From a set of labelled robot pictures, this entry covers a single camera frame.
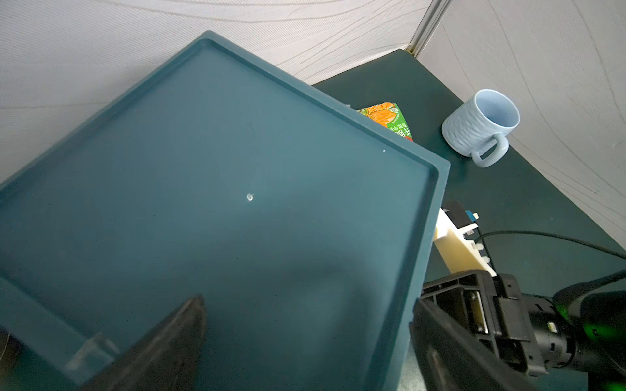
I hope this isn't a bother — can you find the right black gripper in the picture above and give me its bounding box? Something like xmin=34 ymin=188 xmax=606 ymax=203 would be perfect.
xmin=421 ymin=270 xmax=548 ymax=376

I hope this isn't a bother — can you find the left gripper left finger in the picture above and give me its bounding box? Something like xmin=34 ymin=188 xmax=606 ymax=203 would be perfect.
xmin=79 ymin=295 xmax=207 ymax=390

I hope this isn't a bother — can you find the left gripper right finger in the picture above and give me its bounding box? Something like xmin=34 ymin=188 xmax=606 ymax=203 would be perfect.
xmin=409 ymin=300 xmax=535 ymax=391

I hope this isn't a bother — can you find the teal drawer cabinet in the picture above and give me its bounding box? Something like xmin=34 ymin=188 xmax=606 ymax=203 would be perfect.
xmin=1 ymin=32 xmax=449 ymax=390

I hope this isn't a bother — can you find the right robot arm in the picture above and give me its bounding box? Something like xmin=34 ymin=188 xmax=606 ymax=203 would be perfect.
xmin=409 ymin=270 xmax=625 ymax=390

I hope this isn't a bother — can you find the light blue mug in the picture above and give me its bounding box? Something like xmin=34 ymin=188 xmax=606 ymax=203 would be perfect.
xmin=442 ymin=89 xmax=521 ymax=168

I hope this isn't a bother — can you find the green snack packet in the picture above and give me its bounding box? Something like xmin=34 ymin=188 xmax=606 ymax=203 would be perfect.
xmin=359 ymin=102 xmax=412 ymax=141

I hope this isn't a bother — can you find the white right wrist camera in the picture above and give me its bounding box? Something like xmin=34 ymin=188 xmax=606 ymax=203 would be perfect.
xmin=433 ymin=200 xmax=497 ymax=277

